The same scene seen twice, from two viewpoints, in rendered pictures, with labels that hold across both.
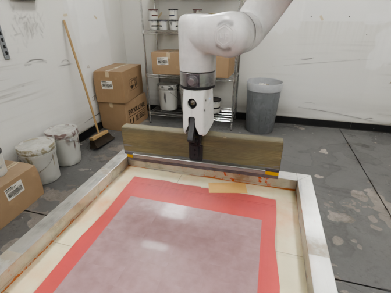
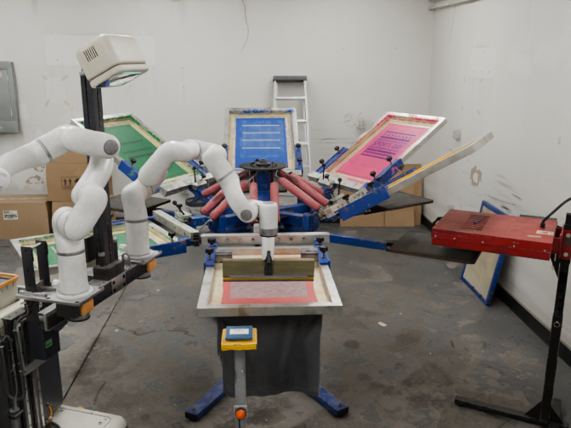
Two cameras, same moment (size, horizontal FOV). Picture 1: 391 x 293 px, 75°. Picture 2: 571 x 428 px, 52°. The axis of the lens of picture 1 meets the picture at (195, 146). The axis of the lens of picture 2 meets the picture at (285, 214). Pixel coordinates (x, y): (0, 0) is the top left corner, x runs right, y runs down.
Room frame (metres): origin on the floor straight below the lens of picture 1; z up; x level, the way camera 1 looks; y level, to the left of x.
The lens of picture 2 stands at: (2.76, -0.67, 1.95)
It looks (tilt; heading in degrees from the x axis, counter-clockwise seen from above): 15 degrees down; 161
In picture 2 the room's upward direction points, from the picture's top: straight up
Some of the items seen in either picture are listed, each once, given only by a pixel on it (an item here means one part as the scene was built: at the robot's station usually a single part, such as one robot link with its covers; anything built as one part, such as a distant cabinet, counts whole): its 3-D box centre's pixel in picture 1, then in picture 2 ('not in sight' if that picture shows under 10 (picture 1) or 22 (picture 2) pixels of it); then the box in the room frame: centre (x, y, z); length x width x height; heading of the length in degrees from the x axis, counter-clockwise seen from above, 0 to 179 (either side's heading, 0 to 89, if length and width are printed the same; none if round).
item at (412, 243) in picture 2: not in sight; (363, 240); (-0.24, 0.82, 0.91); 1.34 x 0.40 x 0.08; 45
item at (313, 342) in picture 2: not in sight; (269, 352); (0.58, -0.01, 0.74); 0.45 x 0.03 x 0.43; 75
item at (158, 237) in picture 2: not in sight; (122, 226); (-0.49, -0.53, 1.05); 1.08 x 0.61 x 0.23; 105
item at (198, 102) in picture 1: (198, 104); (268, 244); (0.55, -0.01, 1.21); 0.10 x 0.07 x 0.11; 165
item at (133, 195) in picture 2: not in sight; (135, 200); (0.29, -0.51, 1.37); 0.13 x 0.10 x 0.16; 154
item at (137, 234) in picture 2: not in sight; (134, 237); (0.29, -0.52, 1.21); 0.16 x 0.13 x 0.15; 55
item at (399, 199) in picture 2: not in sight; (346, 212); (-0.89, 0.99, 0.91); 1.34 x 0.40 x 0.08; 105
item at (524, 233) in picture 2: not in sight; (499, 233); (0.29, 1.34, 1.06); 0.61 x 0.46 x 0.12; 45
